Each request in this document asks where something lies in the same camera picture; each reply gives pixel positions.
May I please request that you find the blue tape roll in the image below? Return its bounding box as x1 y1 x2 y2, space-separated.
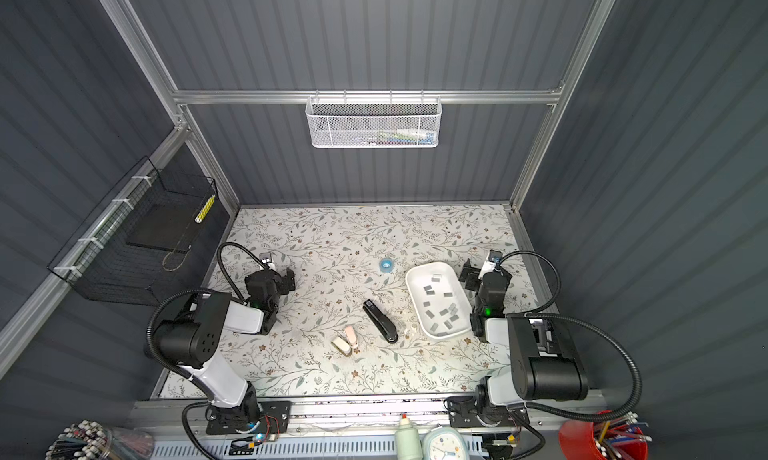
379 258 394 273

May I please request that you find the beige staple box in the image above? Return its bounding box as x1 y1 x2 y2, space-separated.
332 337 353 356

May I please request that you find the black stapler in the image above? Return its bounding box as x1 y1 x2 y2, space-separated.
363 300 399 344

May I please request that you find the pink staple box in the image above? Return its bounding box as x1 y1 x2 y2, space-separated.
344 326 358 349

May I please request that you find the yellow marker pen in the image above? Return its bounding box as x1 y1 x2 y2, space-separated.
194 194 216 224

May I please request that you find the green glue bottle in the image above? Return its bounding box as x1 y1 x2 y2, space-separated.
394 414 423 460

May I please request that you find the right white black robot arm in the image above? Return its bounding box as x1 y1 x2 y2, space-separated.
459 250 643 423

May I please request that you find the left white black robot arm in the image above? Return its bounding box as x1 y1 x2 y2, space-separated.
145 242 296 434

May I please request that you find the black wire basket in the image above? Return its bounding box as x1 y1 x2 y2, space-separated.
48 157 218 306

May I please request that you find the jar of coloured pencils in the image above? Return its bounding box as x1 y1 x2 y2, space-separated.
45 420 155 460

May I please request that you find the white plastic tray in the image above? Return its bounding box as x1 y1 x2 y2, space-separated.
405 262 472 341

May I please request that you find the floral table mat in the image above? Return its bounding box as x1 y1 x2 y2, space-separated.
205 205 546 397

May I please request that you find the white wire mesh basket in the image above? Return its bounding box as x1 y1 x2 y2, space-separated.
305 99 443 149

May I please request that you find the mint alarm clock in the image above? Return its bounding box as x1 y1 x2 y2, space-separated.
422 427 470 460

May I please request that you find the red pencil cup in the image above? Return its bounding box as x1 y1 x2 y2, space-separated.
558 412 653 460

